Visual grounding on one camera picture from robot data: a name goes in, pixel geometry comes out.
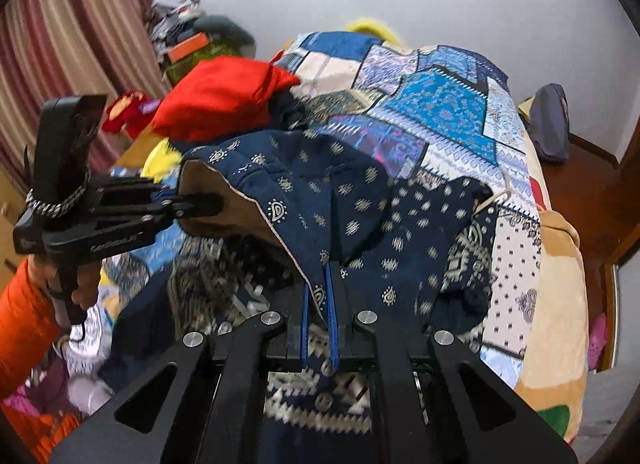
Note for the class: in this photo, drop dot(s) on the blue patchwork quilt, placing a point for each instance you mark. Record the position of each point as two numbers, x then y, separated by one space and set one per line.
440 104

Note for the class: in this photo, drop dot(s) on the yellow garment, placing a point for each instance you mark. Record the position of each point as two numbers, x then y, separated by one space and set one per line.
162 159

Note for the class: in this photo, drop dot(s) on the navy patterned hooded jacket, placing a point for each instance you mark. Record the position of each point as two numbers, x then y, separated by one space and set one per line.
320 179

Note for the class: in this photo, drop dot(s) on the striped red beige curtain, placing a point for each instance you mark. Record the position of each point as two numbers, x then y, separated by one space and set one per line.
65 19

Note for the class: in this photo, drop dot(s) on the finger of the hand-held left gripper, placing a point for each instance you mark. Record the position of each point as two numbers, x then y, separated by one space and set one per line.
167 193
197 205

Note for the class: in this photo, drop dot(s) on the red plush toy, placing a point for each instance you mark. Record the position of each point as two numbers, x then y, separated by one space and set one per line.
127 112

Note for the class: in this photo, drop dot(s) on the grey backpack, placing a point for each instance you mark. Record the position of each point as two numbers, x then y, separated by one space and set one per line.
550 124

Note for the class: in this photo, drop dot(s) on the green patterned cloth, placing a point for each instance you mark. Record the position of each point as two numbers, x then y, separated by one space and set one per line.
200 62

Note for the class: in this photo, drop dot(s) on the red folded garment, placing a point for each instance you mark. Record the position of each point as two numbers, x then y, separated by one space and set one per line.
220 94

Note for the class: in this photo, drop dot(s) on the person's left hand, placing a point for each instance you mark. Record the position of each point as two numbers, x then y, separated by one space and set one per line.
86 289

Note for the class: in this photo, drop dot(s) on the pink slipper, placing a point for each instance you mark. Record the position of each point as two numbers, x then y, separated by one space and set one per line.
597 339

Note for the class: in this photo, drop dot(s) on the brown cardboard box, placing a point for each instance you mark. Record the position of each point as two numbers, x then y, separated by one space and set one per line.
132 149

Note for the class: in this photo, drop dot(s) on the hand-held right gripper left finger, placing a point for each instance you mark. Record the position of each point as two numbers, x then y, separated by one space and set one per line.
303 329

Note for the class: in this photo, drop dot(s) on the orange box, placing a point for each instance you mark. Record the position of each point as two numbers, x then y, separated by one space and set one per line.
187 47

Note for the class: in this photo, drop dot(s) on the yellow curved foam tube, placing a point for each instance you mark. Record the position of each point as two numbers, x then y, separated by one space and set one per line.
367 24

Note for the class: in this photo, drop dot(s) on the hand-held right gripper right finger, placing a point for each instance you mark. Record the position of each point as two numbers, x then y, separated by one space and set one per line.
332 334

